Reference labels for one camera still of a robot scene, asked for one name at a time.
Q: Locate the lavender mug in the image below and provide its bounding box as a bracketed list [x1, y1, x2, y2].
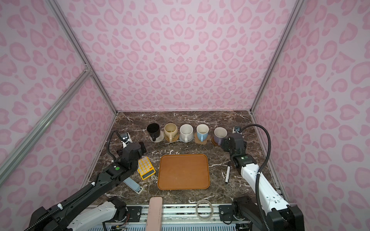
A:
[213, 127, 228, 146]

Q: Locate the brown round wooden coaster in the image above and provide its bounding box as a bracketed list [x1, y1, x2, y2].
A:
[211, 137, 219, 146]

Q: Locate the black mug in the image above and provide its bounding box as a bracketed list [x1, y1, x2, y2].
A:
[146, 123, 161, 142]

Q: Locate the light blue mug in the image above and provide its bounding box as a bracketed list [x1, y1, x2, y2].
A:
[196, 124, 209, 141]

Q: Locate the beige speckled round coaster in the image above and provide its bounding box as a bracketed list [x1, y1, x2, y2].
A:
[149, 131, 165, 143]

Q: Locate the cork flower-shaped coaster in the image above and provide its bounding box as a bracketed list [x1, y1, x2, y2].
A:
[194, 133, 211, 145]

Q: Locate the cream beige mug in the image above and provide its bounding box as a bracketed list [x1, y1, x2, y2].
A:
[164, 123, 178, 139]

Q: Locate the woven rattan round coaster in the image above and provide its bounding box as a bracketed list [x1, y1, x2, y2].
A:
[164, 133, 180, 143]

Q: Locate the white mug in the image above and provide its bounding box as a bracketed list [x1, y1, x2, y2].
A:
[180, 124, 194, 136]

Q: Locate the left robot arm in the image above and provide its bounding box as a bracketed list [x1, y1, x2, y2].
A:
[26, 142, 146, 231]

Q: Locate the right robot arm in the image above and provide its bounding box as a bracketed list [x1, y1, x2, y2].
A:
[221, 133, 305, 231]

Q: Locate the yellow calculator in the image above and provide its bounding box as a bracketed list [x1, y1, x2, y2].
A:
[137, 157, 156, 180]

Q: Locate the grey blue stapler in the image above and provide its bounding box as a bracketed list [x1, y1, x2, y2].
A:
[123, 177, 143, 194]

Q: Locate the black white marker pen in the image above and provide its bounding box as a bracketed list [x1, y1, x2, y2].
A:
[225, 161, 231, 184]

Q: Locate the orange brown tray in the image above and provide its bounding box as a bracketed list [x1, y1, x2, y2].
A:
[158, 154, 211, 191]

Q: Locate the pink rectangular bar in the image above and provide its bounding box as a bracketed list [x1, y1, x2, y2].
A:
[145, 197, 163, 231]

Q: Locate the clear tape roll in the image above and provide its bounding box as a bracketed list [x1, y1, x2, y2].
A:
[196, 200, 215, 222]

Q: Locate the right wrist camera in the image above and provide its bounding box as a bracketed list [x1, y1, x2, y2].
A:
[233, 126, 242, 134]

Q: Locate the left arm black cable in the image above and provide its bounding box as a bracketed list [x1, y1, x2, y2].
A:
[24, 130, 125, 231]

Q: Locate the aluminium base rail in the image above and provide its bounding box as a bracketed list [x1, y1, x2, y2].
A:
[54, 203, 307, 231]

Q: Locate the left aluminium frame strut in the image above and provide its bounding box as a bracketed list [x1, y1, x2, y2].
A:
[1, 68, 91, 185]

